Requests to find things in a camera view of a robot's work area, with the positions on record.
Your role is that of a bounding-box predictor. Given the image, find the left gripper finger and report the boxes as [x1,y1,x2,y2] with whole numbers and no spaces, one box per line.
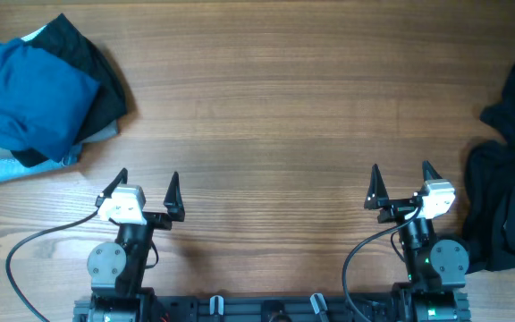
[164,172,185,222]
[100,168,128,198]

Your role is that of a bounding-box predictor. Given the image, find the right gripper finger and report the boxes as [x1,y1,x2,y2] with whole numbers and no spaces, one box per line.
[364,164,389,209]
[422,160,442,182]

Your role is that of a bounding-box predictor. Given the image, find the black sports shirt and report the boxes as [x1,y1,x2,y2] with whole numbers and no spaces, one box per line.
[462,64,515,273]

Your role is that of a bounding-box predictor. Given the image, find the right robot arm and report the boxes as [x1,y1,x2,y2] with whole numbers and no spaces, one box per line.
[364,161,471,322]

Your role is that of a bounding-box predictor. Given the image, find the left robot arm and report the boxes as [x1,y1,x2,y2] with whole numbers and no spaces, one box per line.
[73,168,185,322]

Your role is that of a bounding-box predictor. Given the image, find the black folded garment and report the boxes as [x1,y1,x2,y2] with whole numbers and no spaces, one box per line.
[10,14,127,167]

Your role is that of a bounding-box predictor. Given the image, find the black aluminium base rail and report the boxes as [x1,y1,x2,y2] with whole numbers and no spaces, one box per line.
[72,292,471,322]

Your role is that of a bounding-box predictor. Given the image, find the left white rail clip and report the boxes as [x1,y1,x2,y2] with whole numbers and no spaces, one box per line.
[209,295,224,317]

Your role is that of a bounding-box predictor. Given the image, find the white rail clip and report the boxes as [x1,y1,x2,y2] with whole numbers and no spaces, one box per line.
[309,292,328,316]
[209,295,224,317]

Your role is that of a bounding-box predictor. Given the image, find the right white rail clip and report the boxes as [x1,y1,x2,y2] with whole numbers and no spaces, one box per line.
[309,292,328,316]

